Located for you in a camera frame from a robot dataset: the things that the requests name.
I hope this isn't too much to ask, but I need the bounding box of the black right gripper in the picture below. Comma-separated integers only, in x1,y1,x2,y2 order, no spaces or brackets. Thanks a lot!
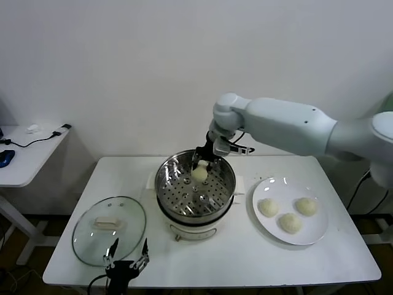
192,132,222,173

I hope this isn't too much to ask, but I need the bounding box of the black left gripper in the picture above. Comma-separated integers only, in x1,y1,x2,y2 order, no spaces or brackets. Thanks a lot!
103,238,150,279

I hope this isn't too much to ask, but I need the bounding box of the white steamed baozi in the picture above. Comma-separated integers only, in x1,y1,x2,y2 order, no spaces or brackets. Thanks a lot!
192,160,209,182
257,198,280,219
278,212,303,235
295,197,319,217

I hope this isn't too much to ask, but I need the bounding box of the glass lid with cream handle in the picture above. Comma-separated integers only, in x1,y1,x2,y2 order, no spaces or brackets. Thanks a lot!
72,196,147,267

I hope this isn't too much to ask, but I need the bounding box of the perforated steel steamer basket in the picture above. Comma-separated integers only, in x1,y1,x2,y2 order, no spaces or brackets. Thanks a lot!
154,149,237,218

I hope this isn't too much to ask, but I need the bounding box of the cream electric cooker base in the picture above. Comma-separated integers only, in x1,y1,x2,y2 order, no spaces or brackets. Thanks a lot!
144,171,246,243

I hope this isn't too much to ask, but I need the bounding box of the white round plate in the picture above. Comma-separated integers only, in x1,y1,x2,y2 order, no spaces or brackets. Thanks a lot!
251,176,329,246

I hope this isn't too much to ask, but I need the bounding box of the white side desk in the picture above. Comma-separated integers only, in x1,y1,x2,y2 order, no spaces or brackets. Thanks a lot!
0,124,74,267

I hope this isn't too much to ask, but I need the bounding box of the black and white adapter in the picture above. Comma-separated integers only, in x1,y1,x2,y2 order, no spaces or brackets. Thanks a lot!
52,124,72,138

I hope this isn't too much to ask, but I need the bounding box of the blue computer mouse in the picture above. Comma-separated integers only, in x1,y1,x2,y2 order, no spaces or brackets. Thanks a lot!
0,149,15,168

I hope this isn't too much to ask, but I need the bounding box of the pale green appliance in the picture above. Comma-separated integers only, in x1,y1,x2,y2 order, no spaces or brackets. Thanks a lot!
381,93,393,114

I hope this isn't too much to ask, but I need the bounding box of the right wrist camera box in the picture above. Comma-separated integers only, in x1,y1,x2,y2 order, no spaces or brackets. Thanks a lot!
214,137,250,156

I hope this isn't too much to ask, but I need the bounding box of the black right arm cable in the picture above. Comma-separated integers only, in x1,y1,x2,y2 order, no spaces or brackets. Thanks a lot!
228,130,255,154

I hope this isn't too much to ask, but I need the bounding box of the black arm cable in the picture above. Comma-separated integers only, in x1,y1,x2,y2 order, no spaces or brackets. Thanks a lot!
228,130,255,154
88,274,108,295

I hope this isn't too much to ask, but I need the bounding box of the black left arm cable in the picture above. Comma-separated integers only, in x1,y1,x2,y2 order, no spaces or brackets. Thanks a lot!
88,274,108,295

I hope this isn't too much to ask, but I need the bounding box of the black desk cable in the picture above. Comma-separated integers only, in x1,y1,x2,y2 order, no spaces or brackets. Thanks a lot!
0,132,59,149

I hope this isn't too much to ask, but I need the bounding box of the black wall cable with plug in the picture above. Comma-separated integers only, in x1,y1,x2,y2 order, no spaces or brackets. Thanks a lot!
346,170,391,216

